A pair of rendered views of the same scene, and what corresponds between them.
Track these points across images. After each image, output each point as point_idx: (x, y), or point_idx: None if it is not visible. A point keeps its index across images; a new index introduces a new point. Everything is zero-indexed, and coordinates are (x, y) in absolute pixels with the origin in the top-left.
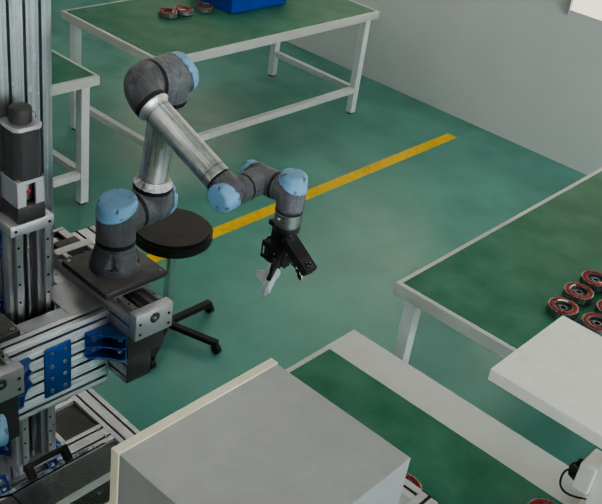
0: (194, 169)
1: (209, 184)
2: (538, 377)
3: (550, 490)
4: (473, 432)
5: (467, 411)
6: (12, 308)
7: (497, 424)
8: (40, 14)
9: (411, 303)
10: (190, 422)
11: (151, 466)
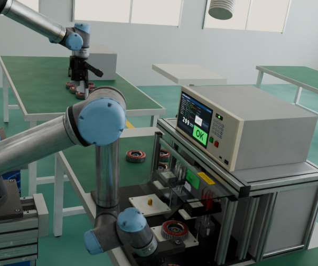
0: (52, 31)
1: (64, 37)
2: (187, 75)
3: None
4: (136, 133)
5: (123, 131)
6: None
7: (135, 129)
8: None
9: (37, 120)
10: (223, 105)
11: (253, 117)
